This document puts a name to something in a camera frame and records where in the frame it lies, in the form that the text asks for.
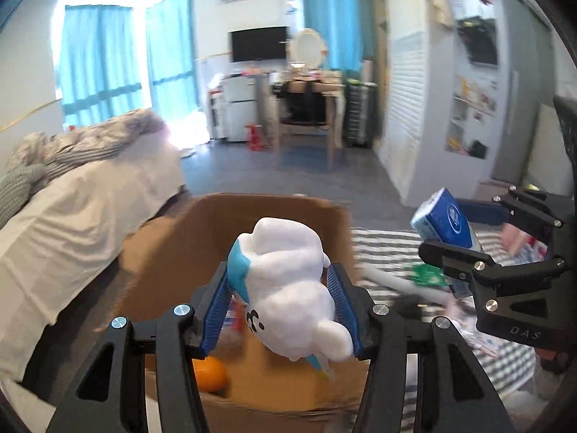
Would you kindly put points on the red cartoon box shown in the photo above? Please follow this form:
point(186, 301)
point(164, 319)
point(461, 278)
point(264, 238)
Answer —
point(539, 250)

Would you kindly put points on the white shuttered wardrobe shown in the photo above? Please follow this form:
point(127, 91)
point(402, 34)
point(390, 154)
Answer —
point(405, 99)

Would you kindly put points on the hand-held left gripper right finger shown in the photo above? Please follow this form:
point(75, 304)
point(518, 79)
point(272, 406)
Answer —
point(342, 306)

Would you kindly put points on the grey door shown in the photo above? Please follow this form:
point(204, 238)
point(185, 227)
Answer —
point(523, 99)

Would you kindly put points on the blue tissue pack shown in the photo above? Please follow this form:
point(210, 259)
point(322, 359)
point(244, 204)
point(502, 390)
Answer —
point(444, 221)

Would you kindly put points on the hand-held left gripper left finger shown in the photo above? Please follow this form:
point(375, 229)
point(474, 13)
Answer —
point(216, 311)

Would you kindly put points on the grey fuzzy blanket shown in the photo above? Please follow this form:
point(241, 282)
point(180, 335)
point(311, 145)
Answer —
point(99, 135)

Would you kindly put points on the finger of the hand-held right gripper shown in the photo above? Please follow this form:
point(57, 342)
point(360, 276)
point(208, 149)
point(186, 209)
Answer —
point(484, 211)
point(450, 257)

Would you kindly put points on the green packet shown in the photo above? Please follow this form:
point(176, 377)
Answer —
point(428, 275)

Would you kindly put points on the pink pack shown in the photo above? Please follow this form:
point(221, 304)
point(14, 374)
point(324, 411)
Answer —
point(514, 240)

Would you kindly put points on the wide teal curtain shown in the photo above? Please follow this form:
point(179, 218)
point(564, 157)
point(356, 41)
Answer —
point(99, 58)

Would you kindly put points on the black range hood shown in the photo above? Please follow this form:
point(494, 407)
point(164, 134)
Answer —
point(480, 43)

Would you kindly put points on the white plush toy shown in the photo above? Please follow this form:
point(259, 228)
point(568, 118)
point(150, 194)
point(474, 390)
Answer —
point(288, 279)

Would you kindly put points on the beige hanging cloth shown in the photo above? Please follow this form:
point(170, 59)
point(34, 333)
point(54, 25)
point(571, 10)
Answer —
point(439, 4)

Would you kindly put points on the black wall television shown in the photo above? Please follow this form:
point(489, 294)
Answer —
point(258, 44)

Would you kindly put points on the brown cardboard box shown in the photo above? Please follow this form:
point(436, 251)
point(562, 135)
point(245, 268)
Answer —
point(189, 243)

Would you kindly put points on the narrow teal curtain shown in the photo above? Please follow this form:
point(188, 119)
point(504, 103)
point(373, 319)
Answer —
point(171, 54)

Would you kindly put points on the red stool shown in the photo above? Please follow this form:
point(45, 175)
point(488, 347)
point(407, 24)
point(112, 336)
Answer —
point(255, 137)

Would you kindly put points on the orange fruit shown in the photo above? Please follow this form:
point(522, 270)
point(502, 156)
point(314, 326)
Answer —
point(212, 374)

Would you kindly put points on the black bag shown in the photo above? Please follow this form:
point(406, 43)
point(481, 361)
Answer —
point(302, 103)

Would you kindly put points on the white wall shelf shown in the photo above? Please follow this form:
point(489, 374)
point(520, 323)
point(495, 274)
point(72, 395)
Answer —
point(469, 112)

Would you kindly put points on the white mini fridge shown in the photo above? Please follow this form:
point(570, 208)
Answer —
point(239, 108)

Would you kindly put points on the bed with white sheet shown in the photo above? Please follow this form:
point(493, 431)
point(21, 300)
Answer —
point(81, 216)

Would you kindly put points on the white appliance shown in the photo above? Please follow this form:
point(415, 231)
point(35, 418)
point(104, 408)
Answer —
point(545, 144)

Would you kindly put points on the grey striped quilt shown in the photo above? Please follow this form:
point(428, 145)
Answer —
point(20, 185)

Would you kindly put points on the wooden chair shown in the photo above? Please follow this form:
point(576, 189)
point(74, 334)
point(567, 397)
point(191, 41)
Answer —
point(331, 117)

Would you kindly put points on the grey white checked mat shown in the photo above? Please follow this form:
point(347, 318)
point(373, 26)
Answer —
point(383, 243)

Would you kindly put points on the black drawer cabinet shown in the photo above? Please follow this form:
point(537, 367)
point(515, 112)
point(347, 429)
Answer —
point(360, 115)

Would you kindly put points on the clear plastic packet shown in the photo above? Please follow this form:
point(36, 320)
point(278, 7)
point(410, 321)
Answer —
point(473, 329)

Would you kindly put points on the white framed oval mirror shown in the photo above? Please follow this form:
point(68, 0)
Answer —
point(306, 47)

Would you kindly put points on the tall teal curtain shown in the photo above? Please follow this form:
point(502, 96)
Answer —
point(338, 13)

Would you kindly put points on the white vanity desk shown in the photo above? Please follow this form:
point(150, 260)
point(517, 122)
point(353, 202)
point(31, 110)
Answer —
point(329, 76)

